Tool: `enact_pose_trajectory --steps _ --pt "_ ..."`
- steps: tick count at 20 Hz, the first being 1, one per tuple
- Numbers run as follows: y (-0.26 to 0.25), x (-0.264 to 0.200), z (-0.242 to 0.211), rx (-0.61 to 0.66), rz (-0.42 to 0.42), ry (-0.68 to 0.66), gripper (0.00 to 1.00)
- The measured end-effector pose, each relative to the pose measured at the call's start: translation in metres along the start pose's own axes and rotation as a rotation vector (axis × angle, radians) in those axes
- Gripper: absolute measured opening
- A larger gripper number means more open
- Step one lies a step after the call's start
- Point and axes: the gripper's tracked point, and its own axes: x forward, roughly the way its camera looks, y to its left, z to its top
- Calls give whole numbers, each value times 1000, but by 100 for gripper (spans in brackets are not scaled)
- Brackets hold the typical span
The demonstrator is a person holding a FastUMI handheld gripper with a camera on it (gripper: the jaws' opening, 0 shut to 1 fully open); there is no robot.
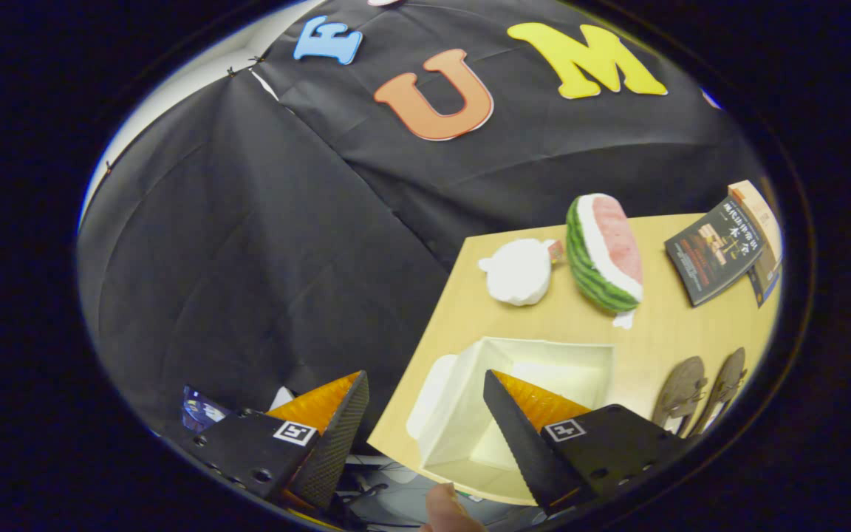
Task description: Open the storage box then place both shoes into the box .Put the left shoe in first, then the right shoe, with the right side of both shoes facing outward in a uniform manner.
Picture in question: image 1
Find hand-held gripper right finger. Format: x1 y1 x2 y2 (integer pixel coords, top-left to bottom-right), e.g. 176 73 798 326
482 369 692 516

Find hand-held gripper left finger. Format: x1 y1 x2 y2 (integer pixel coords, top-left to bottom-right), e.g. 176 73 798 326
178 369 371 512

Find white fabric storage box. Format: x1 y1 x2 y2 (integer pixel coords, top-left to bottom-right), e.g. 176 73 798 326
405 336 616 494

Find brown fuzzy shoe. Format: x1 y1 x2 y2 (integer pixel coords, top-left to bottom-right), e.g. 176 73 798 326
688 347 749 437
651 356 708 437

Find lit blue screen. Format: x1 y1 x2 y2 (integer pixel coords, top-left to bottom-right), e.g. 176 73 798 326
182 384 233 433

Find white plush toy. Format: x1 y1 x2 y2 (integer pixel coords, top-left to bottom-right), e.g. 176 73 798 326
477 238 563 307

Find watermelon slice plush toy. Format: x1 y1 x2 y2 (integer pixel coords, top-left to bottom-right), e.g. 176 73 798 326
564 194 645 330

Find black cover book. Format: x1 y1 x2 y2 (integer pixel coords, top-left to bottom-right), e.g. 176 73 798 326
664 196 766 307

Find blue cover book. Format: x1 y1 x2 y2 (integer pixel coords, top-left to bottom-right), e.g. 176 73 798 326
749 251 782 307

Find beige cover book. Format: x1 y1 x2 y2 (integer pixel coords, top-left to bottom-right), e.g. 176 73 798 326
728 180 782 261

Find black cables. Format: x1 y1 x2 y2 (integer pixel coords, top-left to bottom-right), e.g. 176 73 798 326
338 454 426 530

